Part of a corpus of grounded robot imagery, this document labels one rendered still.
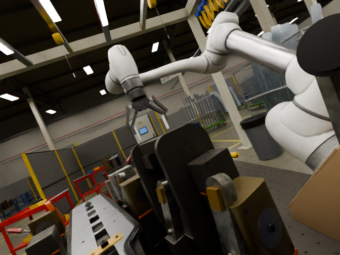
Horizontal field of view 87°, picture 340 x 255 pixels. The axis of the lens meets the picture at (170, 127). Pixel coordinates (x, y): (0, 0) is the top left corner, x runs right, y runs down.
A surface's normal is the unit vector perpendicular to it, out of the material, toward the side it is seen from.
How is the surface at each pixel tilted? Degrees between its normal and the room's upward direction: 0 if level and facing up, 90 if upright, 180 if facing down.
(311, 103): 86
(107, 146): 90
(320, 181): 90
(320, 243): 0
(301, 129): 77
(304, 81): 72
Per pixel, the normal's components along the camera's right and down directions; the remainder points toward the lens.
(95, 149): 0.19, -0.07
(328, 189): -0.89, 0.40
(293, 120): -0.90, 0.06
